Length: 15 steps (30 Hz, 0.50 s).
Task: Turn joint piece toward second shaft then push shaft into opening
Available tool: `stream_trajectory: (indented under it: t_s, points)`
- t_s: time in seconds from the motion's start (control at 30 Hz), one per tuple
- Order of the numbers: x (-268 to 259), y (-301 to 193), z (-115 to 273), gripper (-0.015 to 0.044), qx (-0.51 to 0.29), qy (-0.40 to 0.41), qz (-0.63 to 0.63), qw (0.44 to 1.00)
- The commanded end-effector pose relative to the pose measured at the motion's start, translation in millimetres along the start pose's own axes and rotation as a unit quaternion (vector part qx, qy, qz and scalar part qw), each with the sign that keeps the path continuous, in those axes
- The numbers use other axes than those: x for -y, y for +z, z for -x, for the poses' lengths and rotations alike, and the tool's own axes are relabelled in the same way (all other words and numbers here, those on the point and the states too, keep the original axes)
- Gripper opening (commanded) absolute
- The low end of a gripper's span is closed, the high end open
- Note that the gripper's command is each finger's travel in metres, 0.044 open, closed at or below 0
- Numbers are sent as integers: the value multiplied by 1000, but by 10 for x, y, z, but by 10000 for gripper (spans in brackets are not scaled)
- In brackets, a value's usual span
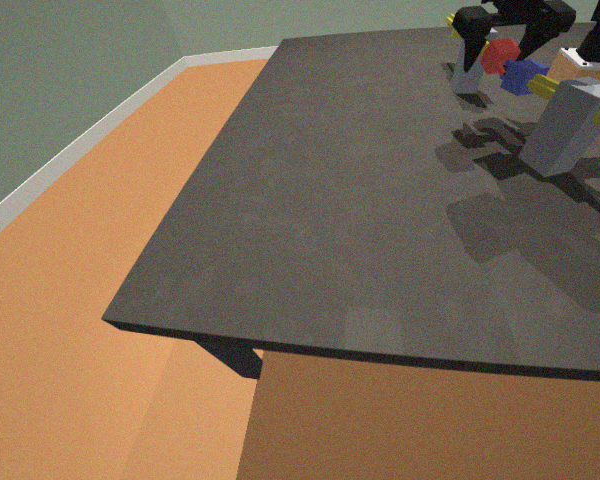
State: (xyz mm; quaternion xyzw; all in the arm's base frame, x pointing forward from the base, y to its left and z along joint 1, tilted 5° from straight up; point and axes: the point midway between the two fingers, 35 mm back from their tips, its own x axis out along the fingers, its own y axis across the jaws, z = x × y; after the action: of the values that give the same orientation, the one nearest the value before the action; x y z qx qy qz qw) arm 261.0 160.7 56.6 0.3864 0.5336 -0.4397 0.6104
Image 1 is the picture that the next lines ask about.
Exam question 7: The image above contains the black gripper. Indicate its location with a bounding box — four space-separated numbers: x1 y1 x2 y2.
451 0 576 73

